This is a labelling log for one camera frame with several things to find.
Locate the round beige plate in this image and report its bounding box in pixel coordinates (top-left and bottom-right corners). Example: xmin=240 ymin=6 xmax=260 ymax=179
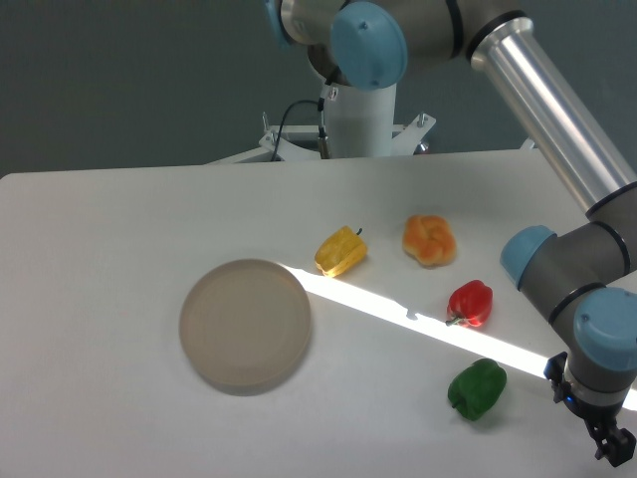
xmin=179 ymin=259 xmax=313 ymax=395

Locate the green bell pepper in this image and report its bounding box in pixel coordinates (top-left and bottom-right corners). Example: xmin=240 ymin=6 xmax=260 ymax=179
xmin=447 ymin=358 xmax=508 ymax=421

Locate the yellow bell pepper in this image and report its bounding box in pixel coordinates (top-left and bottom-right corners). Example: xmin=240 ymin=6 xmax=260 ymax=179
xmin=315 ymin=226 xmax=367 ymax=278

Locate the black cable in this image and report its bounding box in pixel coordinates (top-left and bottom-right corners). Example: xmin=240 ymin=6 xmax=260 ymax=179
xmin=270 ymin=67 xmax=344 ymax=162

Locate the orange knotted bread roll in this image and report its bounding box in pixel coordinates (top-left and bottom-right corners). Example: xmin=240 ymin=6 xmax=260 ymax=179
xmin=402 ymin=215 xmax=457 ymax=267

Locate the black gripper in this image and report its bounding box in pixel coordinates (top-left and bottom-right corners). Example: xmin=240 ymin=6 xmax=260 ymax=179
xmin=543 ymin=352 xmax=636 ymax=467

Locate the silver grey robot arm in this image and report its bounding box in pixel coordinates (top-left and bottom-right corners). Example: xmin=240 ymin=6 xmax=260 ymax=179
xmin=265 ymin=1 xmax=636 ymax=466

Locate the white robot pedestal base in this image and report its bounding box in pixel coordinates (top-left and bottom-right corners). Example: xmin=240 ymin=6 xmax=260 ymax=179
xmin=204 ymin=82 xmax=536 ymax=165

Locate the red bell pepper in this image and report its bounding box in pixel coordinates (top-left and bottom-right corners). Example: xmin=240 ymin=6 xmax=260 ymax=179
xmin=445 ymin=280 xmax=494 ymax=328

